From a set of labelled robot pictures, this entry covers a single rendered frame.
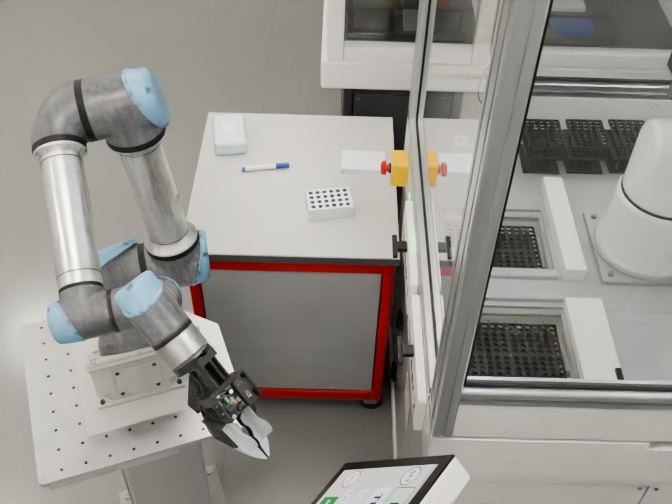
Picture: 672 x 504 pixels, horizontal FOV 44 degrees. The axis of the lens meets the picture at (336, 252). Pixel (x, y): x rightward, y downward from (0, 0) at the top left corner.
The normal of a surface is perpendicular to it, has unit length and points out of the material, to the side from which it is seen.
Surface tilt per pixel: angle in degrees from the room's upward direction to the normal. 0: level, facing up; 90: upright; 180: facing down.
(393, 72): 90
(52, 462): 0
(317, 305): 90
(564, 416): 90
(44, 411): 0
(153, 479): 90
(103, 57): 0
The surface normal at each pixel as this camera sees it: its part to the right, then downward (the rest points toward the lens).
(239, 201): 0.02, -0.70
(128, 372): 0.33, 0.68
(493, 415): -0.02, 0.71
